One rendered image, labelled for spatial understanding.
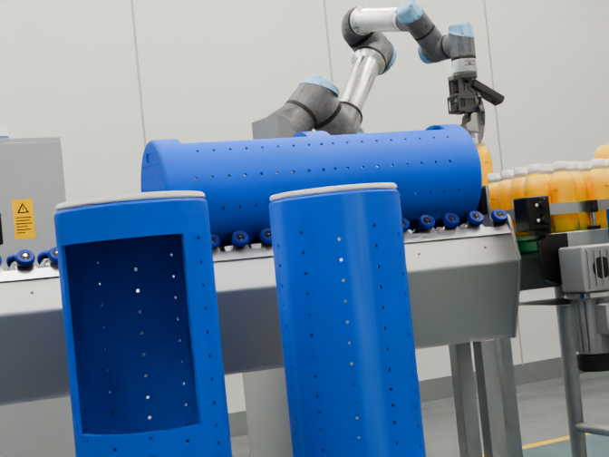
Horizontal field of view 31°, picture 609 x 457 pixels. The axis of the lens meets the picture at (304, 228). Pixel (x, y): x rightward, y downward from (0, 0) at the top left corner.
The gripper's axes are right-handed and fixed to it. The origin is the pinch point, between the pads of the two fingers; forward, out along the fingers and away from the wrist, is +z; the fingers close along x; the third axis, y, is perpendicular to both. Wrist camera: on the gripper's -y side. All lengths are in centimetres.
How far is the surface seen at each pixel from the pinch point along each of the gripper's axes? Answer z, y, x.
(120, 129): -43, 55, -256
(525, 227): 28.0, 10.6, 38.2
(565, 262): 38, 4, 45
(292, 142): 1, 70, 26
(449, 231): 27.3, 27.3, 27.5
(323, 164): 8, 63, 30
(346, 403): 61, 84, 82
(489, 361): 63, 18, 26
